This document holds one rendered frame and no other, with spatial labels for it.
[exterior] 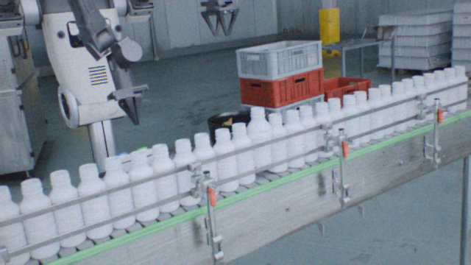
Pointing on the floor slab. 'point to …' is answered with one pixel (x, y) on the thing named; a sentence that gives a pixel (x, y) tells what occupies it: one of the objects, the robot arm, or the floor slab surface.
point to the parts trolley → (362, 53)
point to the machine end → (20, 107)
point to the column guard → (329, 29)
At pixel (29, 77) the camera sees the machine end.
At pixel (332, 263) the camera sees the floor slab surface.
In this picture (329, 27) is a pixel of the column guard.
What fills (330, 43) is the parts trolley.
